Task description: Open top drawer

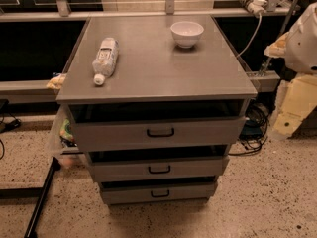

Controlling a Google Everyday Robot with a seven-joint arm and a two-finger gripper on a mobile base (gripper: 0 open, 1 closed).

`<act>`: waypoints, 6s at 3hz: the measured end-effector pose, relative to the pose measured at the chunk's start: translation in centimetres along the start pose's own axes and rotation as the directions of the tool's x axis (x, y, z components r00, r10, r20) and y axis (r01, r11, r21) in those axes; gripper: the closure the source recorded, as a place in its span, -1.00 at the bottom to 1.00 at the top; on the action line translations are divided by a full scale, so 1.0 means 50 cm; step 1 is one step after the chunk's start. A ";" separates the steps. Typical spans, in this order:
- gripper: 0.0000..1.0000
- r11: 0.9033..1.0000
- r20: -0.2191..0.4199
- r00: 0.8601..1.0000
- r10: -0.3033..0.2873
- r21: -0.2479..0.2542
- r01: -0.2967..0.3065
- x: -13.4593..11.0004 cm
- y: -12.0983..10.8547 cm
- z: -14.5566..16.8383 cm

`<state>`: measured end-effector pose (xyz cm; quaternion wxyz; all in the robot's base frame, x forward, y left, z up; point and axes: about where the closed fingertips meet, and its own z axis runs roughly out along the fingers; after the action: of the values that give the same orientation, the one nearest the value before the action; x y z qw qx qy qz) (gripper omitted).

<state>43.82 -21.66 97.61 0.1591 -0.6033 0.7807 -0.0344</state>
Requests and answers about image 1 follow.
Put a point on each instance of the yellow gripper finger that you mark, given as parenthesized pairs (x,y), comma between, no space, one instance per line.
(278,48)
(299,101)

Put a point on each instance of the grey top drawer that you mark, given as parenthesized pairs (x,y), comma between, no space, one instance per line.
(148,125)

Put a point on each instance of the grey drawer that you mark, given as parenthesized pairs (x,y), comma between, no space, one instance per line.
(148,125)
(161,163)
(151,190)

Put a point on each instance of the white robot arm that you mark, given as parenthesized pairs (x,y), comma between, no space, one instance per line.
(301,51)

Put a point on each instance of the grey drawer cabinet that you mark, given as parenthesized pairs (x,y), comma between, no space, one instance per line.
(150,66)

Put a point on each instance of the grey middle drawer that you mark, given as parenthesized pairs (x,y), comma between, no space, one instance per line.
(161,163)

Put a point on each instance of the grey bottom drawer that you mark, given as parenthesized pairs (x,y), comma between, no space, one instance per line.
(151,190)

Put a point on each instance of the white power strip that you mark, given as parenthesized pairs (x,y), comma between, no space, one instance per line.
(255,7)

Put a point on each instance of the white ceramic bowl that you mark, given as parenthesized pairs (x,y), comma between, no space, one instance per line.
(186,34)

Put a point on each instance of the clear plastic water bottle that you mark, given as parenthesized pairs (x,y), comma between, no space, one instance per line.
(105,62)

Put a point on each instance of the yellow snack packet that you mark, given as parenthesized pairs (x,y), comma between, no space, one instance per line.
(56,82)

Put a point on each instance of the clear plastic bag of items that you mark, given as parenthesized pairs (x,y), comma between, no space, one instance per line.
(60,143)

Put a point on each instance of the black metal floor frame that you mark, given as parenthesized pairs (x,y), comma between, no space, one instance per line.
(39,193)

